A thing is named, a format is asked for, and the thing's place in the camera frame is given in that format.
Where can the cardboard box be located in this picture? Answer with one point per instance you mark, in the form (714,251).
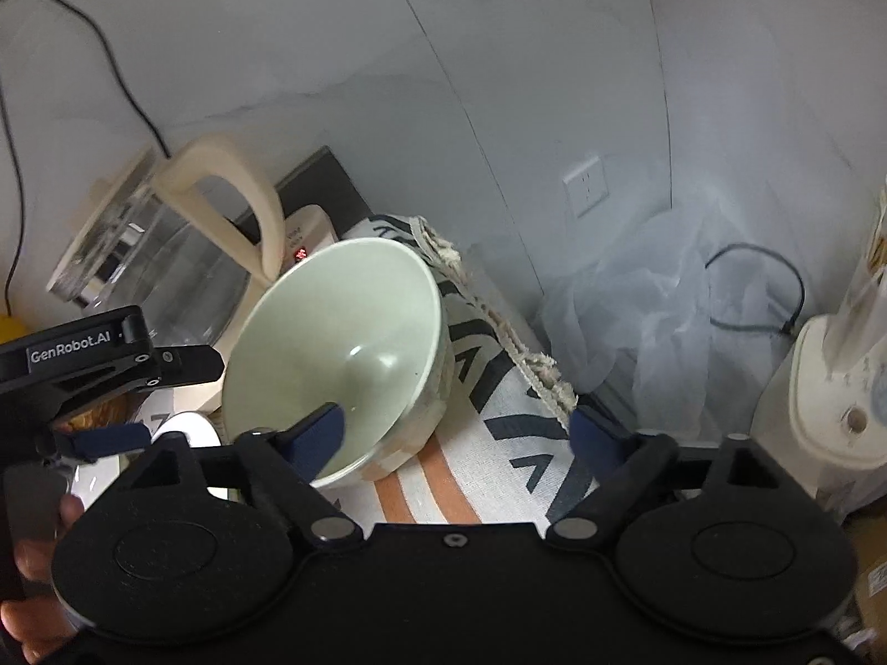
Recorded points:
(873,568)

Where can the white wall socket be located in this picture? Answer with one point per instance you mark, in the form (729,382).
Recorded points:
(586,183)

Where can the patterned woven table cloth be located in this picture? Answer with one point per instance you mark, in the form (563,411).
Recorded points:
(499,443)

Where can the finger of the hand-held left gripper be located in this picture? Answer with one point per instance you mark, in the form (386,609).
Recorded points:
(111,440)

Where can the pale green ceramic bowl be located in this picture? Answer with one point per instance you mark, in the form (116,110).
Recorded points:
(332,332)

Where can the cream blender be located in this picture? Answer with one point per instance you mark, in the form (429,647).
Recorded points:
(831,388)

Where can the white sheer plastic bag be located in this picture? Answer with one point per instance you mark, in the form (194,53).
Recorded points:
(624,305)

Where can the person's left hand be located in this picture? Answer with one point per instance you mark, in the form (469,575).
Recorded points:
(34,620)

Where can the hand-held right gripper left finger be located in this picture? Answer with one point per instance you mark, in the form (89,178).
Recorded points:
(320,433)

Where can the white round plate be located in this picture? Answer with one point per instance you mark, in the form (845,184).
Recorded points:
(194,429)

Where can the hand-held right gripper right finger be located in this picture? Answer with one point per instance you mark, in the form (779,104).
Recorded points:
(594,440)

